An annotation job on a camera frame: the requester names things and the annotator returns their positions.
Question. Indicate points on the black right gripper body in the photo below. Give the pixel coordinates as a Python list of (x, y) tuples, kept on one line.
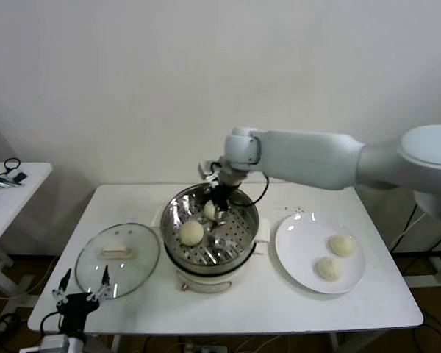
[(221, 196)]

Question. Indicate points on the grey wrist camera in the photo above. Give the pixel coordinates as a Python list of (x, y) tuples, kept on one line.
[(206, 169), (54, 343)]

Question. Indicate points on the grey white tool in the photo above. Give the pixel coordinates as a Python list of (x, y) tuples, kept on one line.
[(11, 183)]

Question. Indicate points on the white electric cooker base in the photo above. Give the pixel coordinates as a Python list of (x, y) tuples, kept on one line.
[(206, 284)]

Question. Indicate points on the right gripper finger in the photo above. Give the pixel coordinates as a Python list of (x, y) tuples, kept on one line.
[(219, 217), (210, 204)]

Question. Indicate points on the perforated steel steamer basket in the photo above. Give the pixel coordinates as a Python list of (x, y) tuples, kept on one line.
[(235, 235)]

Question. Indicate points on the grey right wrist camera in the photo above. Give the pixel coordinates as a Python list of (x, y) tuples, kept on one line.
[(206, 169)]

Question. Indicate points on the white power strip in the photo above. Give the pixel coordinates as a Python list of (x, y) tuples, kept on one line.
[(206, 348)]

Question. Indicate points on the small black device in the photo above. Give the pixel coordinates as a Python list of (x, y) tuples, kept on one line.
[(20, 178)]

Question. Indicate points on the pale right robot arm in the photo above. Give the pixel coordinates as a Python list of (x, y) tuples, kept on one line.
[(308, 158)]

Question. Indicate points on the round glass lid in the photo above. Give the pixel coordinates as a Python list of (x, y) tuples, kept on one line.
[(117, 253)]

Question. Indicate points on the scattered brown crumbs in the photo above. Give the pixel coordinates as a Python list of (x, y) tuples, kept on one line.
[(300, 210)]

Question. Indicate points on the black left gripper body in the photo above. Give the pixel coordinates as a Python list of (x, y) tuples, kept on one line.
[(77, 306)]

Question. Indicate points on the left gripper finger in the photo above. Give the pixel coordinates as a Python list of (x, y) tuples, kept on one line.
[(64, 285), (104, 280)]

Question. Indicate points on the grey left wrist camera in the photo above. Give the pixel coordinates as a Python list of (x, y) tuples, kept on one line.
[(54, 343)]

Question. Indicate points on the pale left robot arm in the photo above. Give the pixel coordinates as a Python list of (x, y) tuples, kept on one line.
[(77, 343)]

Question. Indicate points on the white steamed baozi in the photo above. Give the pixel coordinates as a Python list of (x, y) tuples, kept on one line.
[(329, 269), (208, 213), (190, 233), (341, 245)]

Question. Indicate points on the black metal floor bar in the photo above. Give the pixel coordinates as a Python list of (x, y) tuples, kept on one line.
[(419, 256)]

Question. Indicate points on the round white plate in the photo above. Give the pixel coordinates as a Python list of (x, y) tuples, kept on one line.
[(297, 250)]

